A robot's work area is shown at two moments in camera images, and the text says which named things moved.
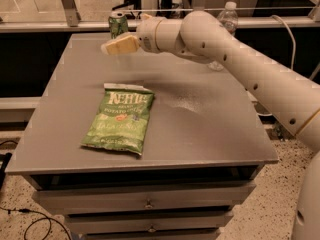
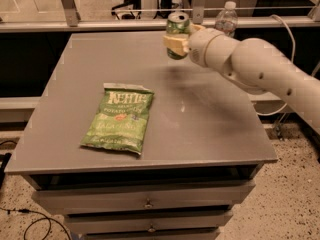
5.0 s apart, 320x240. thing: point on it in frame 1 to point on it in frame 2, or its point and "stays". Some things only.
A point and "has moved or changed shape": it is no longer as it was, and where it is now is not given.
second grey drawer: (149, 222) stays
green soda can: (118, 24) has moved or changed shape
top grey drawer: (147, 197) stays
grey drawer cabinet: (207, 141) stays
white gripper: (146, 36) to (197, 49)
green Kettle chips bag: (121, 119) stays
